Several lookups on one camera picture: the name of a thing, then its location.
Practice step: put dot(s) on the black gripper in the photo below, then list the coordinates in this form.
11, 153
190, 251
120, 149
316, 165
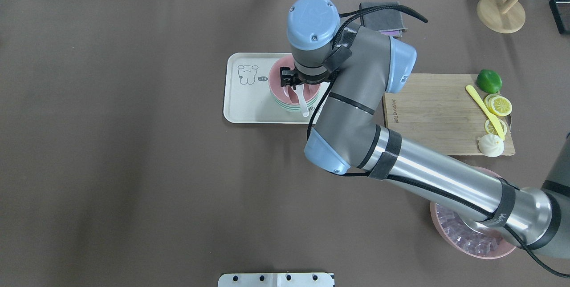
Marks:
288, 79

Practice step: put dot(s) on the white ceramic spoon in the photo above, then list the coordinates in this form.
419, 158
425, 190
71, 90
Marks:
299, 90

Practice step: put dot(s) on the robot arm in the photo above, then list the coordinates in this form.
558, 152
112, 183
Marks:
361, 65

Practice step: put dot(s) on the green bowl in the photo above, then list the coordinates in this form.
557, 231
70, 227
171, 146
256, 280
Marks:
295, 107

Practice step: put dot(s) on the large pink ice bowl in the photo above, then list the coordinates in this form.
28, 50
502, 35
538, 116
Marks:
468, 237

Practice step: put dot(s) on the cream serving tray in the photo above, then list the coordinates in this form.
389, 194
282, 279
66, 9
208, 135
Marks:
247, 98

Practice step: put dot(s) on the grey folded cloth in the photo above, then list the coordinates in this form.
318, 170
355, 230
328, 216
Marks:
386, 21

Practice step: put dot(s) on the wooden cutting board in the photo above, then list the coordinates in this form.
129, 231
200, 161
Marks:
434, 110

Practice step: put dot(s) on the yellow plastic knife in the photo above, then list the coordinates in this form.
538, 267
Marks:
496, 122

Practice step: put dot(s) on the green lime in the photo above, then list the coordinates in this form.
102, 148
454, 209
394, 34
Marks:
489, 81

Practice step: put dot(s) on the white steamed bun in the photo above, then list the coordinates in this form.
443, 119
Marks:
491, 145

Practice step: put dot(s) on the wooden mug tree stand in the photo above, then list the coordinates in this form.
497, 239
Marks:
501, 16

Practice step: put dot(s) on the white camera pillar mount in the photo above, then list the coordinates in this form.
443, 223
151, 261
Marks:
284, 279

